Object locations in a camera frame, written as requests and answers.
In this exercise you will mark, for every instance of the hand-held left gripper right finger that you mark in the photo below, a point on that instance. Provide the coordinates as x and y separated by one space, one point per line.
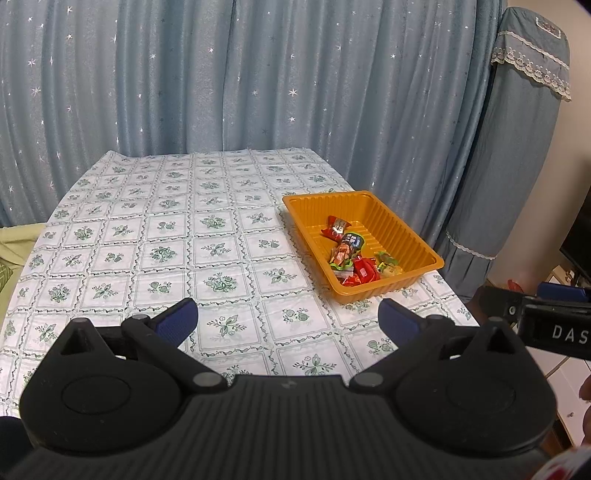
398 319

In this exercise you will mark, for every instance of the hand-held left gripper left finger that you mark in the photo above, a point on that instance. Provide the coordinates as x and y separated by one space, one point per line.
178 319

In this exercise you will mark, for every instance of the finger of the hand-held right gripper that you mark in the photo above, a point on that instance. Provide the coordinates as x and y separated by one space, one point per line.
561 291
501 302

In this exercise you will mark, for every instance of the brown candy clear wrapper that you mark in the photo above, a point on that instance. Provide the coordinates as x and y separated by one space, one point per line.
390 272

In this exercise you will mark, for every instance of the small red snack packet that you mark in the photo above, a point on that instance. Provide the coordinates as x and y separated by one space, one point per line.
344 277

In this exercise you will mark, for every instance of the green-edged nut packet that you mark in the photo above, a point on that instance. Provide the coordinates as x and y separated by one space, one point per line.
347 249

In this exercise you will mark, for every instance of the orange plastic tray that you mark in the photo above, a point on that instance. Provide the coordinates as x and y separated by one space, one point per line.
364 217

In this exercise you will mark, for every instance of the dark red candy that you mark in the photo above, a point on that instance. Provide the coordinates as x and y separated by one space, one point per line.
334 226

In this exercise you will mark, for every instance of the person's right hand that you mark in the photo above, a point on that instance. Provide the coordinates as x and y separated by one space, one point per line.
586 415

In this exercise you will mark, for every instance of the black television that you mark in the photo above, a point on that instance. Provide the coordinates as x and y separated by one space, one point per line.
579 240

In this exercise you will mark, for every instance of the white cabinet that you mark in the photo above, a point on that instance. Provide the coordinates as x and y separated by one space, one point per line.
561 392

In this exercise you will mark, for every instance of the floral tablecloth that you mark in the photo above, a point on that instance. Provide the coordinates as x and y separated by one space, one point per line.
138 230

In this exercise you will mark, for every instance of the red white cloth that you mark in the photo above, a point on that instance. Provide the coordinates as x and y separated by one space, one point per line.
563 466

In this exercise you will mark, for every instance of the blue lace-trimmed appliance cover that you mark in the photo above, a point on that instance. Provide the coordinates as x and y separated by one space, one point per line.
512 138

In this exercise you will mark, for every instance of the pale yellow cloth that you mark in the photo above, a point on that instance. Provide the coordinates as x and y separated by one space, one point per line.
21 244

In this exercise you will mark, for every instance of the green zigzag cushion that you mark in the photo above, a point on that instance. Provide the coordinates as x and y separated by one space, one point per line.
7 286

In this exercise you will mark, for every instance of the blue star-print curtain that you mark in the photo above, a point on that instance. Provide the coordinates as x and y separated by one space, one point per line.
231 69

